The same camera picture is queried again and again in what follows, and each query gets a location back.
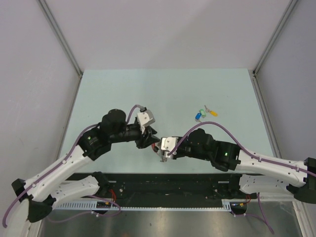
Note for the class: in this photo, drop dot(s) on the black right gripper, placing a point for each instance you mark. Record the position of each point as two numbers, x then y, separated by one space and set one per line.
177 155

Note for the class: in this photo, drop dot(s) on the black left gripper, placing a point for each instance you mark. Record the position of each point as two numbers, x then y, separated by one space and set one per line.
143 141

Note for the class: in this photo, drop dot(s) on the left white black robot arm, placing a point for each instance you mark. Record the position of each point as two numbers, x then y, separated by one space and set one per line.
44 192

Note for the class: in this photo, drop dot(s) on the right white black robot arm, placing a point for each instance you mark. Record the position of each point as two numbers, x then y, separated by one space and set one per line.
280 175

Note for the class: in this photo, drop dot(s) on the blue key tag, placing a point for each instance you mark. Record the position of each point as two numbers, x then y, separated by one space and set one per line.
198 117

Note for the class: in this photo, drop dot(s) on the green key tag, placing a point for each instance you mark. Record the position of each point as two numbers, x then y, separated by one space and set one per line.
203 114

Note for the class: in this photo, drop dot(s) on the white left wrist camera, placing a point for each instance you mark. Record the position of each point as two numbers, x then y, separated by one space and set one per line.
145 118

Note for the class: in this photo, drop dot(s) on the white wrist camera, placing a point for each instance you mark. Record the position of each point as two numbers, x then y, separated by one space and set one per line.
145 118
166 145

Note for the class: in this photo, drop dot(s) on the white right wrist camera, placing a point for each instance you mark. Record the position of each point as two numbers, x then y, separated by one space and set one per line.
166 145

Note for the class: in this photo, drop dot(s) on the black mounting base plate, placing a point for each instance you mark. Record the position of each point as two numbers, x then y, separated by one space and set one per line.
172 190

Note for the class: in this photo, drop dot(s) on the white slotted cable duct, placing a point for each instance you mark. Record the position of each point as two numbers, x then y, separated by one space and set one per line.
98 205

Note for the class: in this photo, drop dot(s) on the aluminium right side rail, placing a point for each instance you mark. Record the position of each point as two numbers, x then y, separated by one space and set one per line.
265 116

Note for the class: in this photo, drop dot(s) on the aluminium left corner post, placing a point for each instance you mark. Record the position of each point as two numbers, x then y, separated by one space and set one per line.
48 14

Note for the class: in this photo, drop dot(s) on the aluminium corner post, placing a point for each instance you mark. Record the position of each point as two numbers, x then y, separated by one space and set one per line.
275 35
48 14

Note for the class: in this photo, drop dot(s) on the aluminium right corner post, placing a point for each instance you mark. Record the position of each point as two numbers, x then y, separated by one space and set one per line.
275 35

